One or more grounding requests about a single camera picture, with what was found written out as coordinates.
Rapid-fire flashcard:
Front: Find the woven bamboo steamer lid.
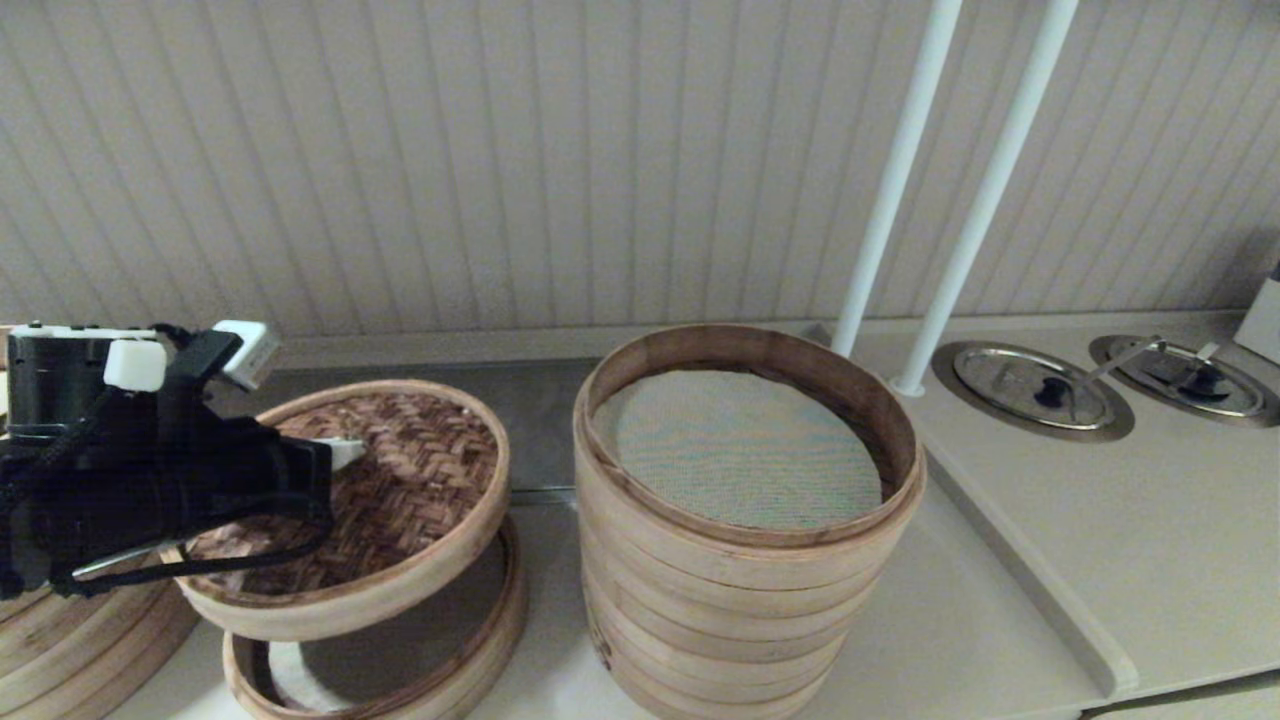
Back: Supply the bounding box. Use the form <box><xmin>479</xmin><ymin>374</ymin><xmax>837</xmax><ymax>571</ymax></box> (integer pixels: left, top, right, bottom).
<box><xmin>175</xmin><ymin>378</ymin><xmax>511</xmax><ymax>643</ymax></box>

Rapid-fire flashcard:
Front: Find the white steamer liner cloth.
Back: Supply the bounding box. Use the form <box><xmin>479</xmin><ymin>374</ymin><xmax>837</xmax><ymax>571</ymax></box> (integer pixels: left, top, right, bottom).
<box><xmin>266</xmin><ymin>640</ymin><xmax>336</xmax><ymax>714</ymax></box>

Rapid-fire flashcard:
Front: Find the single bamboo steamer tray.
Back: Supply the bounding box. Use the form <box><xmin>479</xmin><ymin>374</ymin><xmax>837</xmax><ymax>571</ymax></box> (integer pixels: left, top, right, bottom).
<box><xmin>222</xmin><ymin>515</ymin><xmax>529</xmax><ymax>720</ymax></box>

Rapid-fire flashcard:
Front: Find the grey-green mesh steamer liner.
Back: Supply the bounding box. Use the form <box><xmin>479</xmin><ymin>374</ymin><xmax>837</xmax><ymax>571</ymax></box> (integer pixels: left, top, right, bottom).
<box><xmin>593</xmin><ymin>369</ymin><xmax>883</xmax><ymax>531</ymax></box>

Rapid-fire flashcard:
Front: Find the tall bamboo steamer stack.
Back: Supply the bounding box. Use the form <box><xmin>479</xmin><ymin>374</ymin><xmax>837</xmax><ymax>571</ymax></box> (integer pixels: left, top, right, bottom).
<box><xmin>573</xmin><ymin>323</ymin><xmax>927</xmax><ymax>720</ymax></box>

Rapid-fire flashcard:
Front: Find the round steel lid black knob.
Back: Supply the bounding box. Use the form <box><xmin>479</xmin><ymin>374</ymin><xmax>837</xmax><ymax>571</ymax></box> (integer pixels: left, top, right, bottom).
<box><xmin>932</xmin><ymin>340</ymin><xmax>1136</xmax><ymax>443</ymax></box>
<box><xmin>1088</xmin><ymin>333</ymin><xmax>1280</xmax><ymax>429</ymax></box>

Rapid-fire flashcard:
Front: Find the stainless steel perforated steam plate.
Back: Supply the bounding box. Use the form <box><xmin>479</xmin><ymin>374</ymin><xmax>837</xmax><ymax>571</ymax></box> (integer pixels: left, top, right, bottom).
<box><xmin>205</xmin><ymin>358</ymin><xmax>601</xmax><ymax>493</ymax></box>

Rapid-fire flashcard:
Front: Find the white metal pole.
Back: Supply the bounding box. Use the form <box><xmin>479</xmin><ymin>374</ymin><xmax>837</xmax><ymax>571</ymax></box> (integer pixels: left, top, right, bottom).
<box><xmin>892</xmin><ymin>0</ymin><xmax>1081</xmax><ymax>398</ymax></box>
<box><xmin>832</xmin><ymin>0</ymin><xmax>963</xmax><ymax>359</ymax></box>

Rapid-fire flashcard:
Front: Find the white box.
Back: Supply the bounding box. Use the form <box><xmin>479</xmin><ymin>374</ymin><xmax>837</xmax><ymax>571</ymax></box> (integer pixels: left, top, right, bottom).
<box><xmin>1233</xmin><ymin>262</ymin><xmax>1280</xmax><ymax>366</ymax></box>

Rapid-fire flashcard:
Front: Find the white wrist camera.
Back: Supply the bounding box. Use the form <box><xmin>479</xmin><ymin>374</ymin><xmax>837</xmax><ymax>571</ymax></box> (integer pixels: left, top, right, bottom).
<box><xmin>212</xmin><ymin>320</ymin><xmax>282</xmax><ymax>392</ymax></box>

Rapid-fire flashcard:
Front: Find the long steel utensil handle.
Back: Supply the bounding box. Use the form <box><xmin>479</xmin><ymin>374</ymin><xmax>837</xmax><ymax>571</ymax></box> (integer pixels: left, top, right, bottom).
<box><xmin>1085</xmin><ymin>335</ymin><xmax>1167</xmax><ymax>386</ymax></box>

